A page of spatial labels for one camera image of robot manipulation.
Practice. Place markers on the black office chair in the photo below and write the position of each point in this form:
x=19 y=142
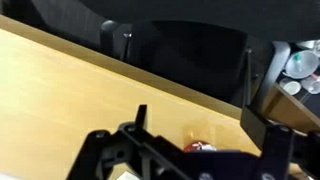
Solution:
x=197 y=43

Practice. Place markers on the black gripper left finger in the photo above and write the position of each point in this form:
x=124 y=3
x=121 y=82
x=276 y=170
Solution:
x=147 y=156

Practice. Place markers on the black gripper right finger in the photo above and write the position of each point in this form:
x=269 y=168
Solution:
x=280 y=146

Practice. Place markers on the red patterned mug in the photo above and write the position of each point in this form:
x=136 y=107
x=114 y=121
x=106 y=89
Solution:
x=199 y=146

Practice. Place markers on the small white lidded cup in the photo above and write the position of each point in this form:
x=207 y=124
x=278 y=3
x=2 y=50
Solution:
x=290 y=86

